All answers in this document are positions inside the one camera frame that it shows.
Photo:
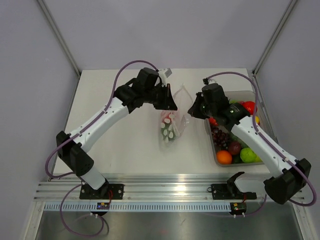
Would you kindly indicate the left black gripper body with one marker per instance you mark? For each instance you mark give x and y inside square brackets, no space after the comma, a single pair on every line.
[150,95]

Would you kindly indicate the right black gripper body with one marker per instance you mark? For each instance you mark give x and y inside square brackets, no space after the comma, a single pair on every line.
[209,109]

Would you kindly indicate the clear dotted zip bag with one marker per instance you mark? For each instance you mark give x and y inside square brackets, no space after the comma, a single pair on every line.
[184,101]

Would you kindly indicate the green bell pepper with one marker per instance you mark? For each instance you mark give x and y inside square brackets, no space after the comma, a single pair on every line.
[167,132]

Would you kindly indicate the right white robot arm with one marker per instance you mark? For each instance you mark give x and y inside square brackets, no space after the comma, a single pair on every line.
[288,174]

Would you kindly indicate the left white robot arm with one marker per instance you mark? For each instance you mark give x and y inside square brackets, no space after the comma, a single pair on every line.
[74,146]

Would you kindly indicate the clear plastic food bin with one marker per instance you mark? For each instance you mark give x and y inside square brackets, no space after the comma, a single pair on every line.
[234,97]

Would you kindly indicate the small red tomato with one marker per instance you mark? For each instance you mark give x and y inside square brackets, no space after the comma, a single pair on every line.
[213,122]

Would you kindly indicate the dark grape bunch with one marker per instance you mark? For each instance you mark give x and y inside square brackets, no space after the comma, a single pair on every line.
[221,138]

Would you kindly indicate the dark purple plum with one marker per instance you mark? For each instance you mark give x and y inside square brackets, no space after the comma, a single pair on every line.
[234,148]

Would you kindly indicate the orange fruit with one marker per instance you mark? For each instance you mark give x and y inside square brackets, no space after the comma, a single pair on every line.
[224,157]

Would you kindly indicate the lime green fruit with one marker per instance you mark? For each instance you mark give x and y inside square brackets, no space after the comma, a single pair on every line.
[247,155]

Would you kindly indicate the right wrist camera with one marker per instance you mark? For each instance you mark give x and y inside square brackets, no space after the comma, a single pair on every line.
[208,81]

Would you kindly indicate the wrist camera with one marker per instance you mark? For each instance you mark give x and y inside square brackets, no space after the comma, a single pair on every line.
[164,73]
[208,81]

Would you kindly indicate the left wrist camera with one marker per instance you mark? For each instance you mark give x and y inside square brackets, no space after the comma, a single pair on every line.
[164,73]

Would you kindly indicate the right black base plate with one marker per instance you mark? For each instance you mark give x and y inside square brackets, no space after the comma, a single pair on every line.
[225,191]

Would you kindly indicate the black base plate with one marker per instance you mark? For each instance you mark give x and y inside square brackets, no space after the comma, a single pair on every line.
[225,191]
[113,191]

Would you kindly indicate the aluminium mounting rail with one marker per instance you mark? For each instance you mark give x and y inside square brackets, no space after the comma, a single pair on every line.
[141,188]

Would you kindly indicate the left aluminium frame post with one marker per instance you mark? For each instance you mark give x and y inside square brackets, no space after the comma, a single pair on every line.
[58,35]

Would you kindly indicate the aluminium frame post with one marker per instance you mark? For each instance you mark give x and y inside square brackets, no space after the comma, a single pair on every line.
[58,35]
[284,19]

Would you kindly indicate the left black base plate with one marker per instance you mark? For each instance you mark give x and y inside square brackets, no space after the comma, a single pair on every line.
[113,191]

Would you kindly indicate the right aluminium frame post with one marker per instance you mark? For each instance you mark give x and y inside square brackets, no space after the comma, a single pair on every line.
[284,19]

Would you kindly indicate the white slotted cable duct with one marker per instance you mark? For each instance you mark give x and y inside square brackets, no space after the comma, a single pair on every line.
[193,207]

